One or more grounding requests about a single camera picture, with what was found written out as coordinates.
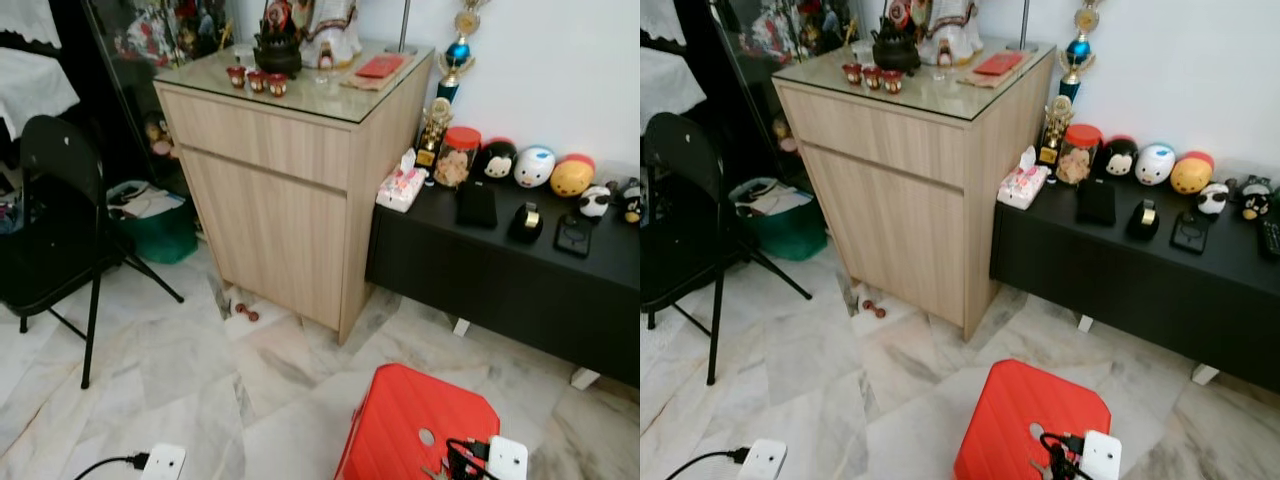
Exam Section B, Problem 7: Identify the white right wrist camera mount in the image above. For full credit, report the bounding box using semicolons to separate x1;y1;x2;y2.
1079;429;1124;480
486;435;530;480

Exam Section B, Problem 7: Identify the clear jar red lid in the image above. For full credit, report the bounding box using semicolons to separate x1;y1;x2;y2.
1055;123;1103;187
434;126;483;190

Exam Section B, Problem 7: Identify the black glass display cabinet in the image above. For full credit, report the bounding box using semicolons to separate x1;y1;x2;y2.
672;0;863;191
48;0;243;193

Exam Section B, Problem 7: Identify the light wooden cabinet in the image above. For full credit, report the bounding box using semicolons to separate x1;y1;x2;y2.
771;41;1059;342
154;44;437;343

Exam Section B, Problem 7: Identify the black folding chair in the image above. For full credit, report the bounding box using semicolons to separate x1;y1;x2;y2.
640;111;814;387
0;114;187;391

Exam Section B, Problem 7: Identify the black incense burner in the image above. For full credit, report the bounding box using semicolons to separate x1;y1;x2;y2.
871;14;923;76
251;18;304;79

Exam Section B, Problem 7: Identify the small gold trophy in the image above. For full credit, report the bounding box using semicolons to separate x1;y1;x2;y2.
414;96;454;170
1037;94;1076;167

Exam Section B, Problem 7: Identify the black square case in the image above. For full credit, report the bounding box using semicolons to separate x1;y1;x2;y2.
1169;210;1211;256
552;214;594;260

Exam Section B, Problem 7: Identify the small panda toy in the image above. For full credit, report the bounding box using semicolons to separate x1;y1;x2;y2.
577;184;614;220
1195;181;1231;217

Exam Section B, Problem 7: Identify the red plastic stool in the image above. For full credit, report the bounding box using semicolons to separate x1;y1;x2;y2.
334;362;502;480
952;359;1114;480

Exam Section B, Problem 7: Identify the black low console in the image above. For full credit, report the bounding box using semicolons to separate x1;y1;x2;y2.
364;174;641;392
989;174;1280;395

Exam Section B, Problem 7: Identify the white lace cloth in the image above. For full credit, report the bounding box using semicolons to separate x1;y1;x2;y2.
0;0;82;141
640;0;695;136

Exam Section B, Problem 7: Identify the black mouse plush toy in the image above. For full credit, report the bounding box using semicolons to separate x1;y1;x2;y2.
1096;135;1140;181
471;137;519;184

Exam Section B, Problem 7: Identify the pink tissue box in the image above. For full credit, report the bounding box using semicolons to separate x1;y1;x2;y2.
376;149;429;214
996;146;1051;211

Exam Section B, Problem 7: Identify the yellow red plush toy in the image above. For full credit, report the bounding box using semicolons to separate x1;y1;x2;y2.
549;153;598;199
1169;150;1217;196

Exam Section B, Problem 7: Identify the tall blue gold trophy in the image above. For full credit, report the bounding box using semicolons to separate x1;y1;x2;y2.
1057;0;1107;101
436;0;492;103

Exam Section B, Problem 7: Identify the white robed figurine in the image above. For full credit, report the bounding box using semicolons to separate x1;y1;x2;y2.
917;0;983;67
299;0;364;70

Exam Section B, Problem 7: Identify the black wallet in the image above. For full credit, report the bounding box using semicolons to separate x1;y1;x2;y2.
1075;178;1119;227
455;181;499;230

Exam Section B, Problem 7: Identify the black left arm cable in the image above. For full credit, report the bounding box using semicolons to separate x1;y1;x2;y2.
72;452;151;480
664;447;751;480

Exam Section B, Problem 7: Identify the white blue plush toy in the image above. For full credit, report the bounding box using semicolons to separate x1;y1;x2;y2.
513;145;558;190
1134;142;1178;187

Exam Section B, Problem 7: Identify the green basket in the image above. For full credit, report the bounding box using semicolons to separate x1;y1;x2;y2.
729;176;830;264
107;179;200;267

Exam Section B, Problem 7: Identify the red packet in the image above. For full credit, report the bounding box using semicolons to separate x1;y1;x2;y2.
354;54;407;82
973;51;1027;78

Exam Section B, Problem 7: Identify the small black figure toy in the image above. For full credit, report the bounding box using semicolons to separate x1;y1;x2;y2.
614;178;641;225
1236;174;1277;222

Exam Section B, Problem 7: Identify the black tape dispenser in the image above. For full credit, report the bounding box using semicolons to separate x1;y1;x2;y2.
1125;198;1163;241
507;201;545;244

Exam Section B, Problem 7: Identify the metal lamp pole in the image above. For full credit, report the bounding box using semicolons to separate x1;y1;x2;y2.
1006;0;1043;53
384;0;420;57

